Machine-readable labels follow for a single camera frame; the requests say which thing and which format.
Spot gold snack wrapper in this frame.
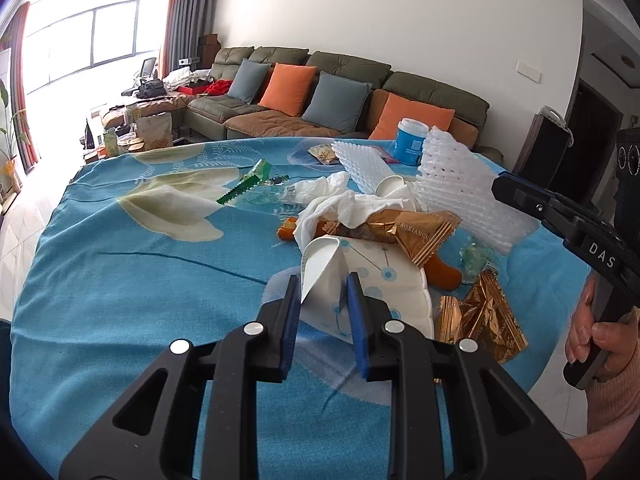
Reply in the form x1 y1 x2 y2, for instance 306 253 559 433
317 209 461 266

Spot small white foam net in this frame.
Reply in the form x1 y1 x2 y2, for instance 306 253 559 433
331 141 394 195

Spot blue floral tablecloth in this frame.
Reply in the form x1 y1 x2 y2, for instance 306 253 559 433
10 139 588 479

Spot orange peel piece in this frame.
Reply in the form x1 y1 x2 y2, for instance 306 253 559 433
423 255 462 292

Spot white dotted paper cup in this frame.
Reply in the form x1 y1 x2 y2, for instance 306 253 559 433
300 235 435 342

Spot pink sleeve forearm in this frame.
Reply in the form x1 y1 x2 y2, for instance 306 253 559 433
568 349 639 479

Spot grey blue cushion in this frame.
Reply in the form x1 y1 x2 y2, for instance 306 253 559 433
302 72 371 133
228 58 270 104

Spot cluttered coffee table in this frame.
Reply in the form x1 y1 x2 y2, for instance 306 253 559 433
79 101 181 162

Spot large white foam net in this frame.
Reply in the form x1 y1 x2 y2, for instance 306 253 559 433
413 128 539 255

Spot orange cushion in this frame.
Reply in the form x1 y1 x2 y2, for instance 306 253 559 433
370 93 454 140
258 63 317 117

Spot green brown sofa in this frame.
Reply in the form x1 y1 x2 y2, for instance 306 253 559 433
181 47 503 164

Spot crumpled gold wrapper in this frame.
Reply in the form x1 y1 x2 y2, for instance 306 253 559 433
436 270 528 364

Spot red cookie packet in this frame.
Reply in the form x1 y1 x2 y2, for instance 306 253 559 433
374 146 399 164

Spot white crumpled tissue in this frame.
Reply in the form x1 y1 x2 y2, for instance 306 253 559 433
283 171 420 250

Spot right hand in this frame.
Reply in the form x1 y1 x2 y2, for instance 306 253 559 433
565 273 639 382

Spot orange grey curtain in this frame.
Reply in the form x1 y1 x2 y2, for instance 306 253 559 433
160 0 217 77

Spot blue cup white lid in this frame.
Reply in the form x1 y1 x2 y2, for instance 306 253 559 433
392 118 430 167

